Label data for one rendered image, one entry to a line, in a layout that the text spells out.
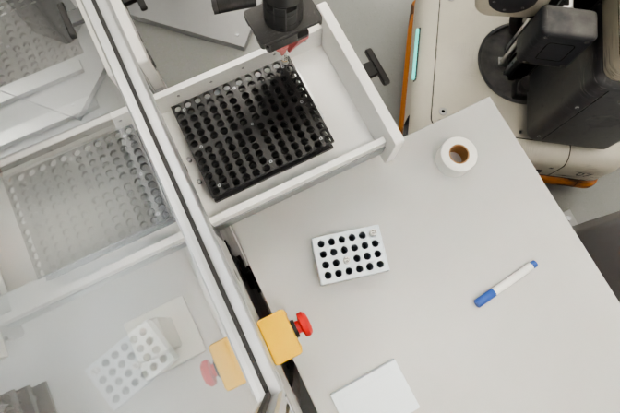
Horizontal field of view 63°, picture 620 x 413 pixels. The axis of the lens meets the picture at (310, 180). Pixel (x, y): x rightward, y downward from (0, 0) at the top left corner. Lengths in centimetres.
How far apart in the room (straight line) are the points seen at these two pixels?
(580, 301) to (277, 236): 57
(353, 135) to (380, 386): 44
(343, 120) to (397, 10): 119
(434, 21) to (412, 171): 82
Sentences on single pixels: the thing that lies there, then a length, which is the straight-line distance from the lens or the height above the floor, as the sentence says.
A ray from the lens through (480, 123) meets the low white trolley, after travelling 107.
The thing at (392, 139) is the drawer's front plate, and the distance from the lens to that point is 84.
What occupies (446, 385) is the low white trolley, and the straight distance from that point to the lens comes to 98.
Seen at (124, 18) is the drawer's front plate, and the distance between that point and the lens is 96.
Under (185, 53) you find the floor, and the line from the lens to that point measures 199.
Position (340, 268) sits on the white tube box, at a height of 80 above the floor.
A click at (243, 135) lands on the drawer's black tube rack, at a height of 90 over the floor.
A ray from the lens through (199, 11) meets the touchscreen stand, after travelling 202.
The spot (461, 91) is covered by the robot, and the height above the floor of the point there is 28.
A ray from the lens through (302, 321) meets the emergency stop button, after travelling 81.
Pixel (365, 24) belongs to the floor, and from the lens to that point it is 203.
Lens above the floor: 170
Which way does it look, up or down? 75 degrees down
